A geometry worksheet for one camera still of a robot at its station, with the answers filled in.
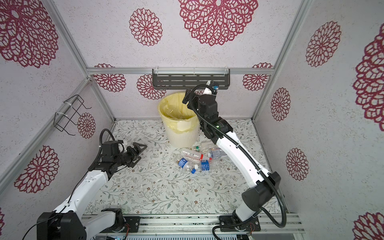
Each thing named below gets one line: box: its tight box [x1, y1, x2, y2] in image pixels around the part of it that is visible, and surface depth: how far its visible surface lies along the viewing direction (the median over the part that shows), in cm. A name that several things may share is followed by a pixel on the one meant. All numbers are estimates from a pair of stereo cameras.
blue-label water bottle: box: [172, 151, 196, 174], surface depth 94 cm
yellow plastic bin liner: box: [158, 92, 200, 134], surface depth 87 cm
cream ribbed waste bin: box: [165, 125, 199, 149], surface depth 105 cm
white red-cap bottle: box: [173, 148, 204, 161], surface depth 97 cm
